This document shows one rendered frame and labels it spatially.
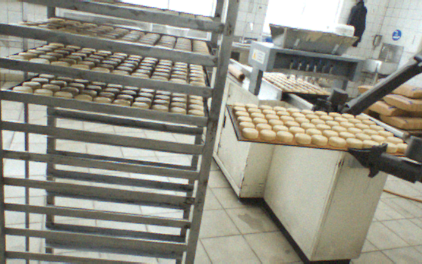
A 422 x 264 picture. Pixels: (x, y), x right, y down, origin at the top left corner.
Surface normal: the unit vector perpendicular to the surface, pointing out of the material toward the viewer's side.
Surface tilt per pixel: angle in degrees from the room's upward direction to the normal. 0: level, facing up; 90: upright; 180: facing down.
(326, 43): 115
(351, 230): 90
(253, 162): 90
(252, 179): 90
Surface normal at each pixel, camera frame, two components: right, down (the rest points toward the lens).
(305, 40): 0.17, 0.72
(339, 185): 0.26, 0.36
